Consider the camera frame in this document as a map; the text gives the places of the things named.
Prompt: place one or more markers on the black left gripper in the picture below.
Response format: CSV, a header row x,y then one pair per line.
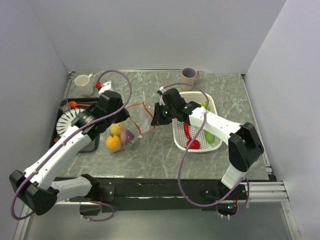
x,y
124,116

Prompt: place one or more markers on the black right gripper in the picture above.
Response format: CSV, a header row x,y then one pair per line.
x,y
157,119

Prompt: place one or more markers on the clear zip top bag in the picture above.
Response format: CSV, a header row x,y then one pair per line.
x,y
138,122

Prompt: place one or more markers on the purple onion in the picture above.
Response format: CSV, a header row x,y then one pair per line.
x,y
126,137

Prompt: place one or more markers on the orange peach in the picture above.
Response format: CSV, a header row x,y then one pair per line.
x,y
113,143

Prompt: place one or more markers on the dark red wrinkled fruit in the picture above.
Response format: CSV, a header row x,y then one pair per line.
x,y
195,145

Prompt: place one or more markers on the green bitter gourd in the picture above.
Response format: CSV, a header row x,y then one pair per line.
x,y
210,138

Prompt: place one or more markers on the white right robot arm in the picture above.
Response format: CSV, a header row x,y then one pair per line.
x,y
243,141

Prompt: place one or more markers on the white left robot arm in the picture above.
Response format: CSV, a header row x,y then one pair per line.
x,y
36,185

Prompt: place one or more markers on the red chili pepper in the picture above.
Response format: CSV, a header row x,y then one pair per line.
x,y
186,130

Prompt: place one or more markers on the white mug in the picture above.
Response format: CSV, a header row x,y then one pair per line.
x,y
84,85

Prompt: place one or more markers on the orange plastic spoon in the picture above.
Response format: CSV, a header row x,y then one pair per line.
x,y
74,104

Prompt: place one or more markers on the clear plastic cup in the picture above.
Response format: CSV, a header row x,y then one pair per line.
x,y
64,106

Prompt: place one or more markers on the striped white plate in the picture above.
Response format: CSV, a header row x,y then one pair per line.
x,y
66,119

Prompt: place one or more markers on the beige mug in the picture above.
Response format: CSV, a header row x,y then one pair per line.
x,y
188,77

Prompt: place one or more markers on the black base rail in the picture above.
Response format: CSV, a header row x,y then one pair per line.
x,y
138,194

